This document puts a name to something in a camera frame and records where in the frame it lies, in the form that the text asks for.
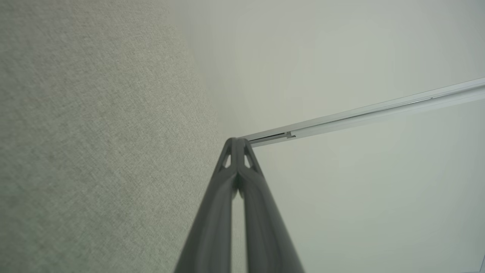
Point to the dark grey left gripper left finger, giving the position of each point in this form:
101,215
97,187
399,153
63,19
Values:
212,227

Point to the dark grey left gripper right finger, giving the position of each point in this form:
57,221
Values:
265,235

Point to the grey metal partition post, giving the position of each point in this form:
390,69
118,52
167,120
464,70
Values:
379,110

